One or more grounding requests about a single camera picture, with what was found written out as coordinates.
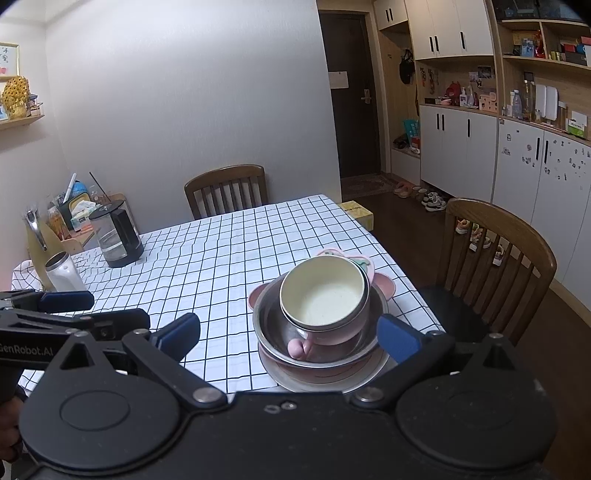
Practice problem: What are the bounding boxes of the patterned door mat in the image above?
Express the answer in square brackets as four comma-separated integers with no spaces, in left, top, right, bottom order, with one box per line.
[341,173,398,200]

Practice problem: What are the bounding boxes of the white upper cabinets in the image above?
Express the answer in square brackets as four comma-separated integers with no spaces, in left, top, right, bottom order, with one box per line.
[373,0,496,61]

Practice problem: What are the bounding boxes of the pink flower-shaped plate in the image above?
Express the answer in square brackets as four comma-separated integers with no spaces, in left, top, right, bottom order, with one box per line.
[317,248,399,301]

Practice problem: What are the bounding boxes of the wooden chair with striped cushion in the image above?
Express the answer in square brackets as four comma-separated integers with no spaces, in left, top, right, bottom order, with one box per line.
[184,164,269,221]

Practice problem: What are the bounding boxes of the pink bowl with steel lining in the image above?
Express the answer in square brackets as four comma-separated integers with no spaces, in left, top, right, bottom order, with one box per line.
[281,272,372,361]

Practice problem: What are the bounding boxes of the wooden chair with black seat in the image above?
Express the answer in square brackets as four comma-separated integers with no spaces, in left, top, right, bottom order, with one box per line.
[418,198,558,347]

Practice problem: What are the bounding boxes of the tissue box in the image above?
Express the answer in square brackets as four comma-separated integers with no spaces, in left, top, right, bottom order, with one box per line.
[69,200,97,232]

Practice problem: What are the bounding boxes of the framed wall picture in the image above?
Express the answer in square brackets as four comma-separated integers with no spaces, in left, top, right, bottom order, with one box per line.
[0,41,20,83]

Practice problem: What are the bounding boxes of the stainless steel bowl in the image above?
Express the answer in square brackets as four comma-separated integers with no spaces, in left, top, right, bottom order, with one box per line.
[252,277,391,370]

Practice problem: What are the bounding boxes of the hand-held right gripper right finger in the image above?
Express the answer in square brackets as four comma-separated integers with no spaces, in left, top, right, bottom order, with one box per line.
[350,314,533,411]

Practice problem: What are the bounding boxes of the wooden wall shelf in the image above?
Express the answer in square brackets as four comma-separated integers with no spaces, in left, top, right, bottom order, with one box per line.
[0,113,45,131]

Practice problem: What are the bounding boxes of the gold ornament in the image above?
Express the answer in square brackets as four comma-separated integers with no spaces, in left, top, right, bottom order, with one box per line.
[1,76,28,120]

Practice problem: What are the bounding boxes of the white lower cabinets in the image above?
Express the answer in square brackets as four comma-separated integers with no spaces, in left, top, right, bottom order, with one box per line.
[419,104,591,282]

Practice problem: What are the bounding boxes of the dark entrance door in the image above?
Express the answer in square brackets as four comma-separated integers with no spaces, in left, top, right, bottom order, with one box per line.
[318,11,384,181]

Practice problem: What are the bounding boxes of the white cabinets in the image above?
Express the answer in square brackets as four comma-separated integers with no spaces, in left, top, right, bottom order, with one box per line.
[419,104,591,282]
[373,0,496,61]

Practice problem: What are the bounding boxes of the cream bowl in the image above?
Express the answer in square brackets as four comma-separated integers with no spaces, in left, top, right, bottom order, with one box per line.
[279,257,370,330]

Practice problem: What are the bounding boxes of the beige thermos jug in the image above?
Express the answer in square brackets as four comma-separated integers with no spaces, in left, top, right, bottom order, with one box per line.
[23,209,51,291]

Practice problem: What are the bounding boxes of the small children's shoes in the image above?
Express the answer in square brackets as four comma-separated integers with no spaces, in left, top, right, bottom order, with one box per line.
[455,218,506,267]

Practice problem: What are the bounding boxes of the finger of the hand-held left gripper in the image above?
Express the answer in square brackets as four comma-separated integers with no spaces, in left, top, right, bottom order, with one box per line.
[0,308,151,343]
[0,290,95,315]

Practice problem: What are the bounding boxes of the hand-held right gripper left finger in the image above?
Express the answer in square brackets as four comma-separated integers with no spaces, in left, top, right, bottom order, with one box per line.
[55,313,229,409]

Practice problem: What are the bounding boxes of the checked white tablecloth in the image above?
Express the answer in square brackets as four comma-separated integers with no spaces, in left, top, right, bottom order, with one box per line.
[10,194,446,398]

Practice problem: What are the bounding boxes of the wooden desk organizer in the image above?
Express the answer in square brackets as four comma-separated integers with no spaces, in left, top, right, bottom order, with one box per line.
[55,193,127,254]

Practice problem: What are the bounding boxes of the large white plate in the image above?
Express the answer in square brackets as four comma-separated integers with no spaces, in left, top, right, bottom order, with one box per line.
[257,344,394,394]

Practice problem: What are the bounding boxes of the black hanging bag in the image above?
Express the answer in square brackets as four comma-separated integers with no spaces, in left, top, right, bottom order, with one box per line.
[399,48,415,85]

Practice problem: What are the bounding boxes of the glass electric kettle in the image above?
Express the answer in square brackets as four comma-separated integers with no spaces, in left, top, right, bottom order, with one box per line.
[89,200,145,268]

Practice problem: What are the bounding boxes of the yellow box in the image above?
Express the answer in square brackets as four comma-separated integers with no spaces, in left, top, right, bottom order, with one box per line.
[338,200,375,232]

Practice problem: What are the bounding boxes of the person's left hand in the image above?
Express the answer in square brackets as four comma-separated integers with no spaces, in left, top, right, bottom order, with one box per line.
[0,392,24,463]

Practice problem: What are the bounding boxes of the white insulated cup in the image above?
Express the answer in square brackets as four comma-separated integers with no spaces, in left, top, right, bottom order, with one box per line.
[44,251,88,292]

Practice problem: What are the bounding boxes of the wooden open shelving unit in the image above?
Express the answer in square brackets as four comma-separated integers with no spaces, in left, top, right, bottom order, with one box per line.
[489,18,591,139]

